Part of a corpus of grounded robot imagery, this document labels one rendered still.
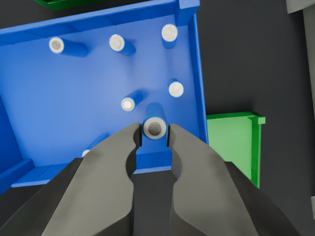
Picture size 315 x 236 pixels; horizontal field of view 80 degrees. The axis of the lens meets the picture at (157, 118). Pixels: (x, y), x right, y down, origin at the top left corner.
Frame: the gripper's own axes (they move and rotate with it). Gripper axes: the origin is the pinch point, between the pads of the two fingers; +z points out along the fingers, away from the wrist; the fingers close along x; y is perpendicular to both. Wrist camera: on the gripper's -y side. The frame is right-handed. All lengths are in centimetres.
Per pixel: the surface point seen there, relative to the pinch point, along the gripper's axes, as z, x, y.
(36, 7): 54, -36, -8
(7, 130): 14.1, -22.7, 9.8
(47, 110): 15.4, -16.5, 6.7
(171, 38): 10.4, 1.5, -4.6
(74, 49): 13.3, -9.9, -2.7
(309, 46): 46, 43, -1
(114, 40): 10.7, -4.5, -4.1
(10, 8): 54, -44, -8
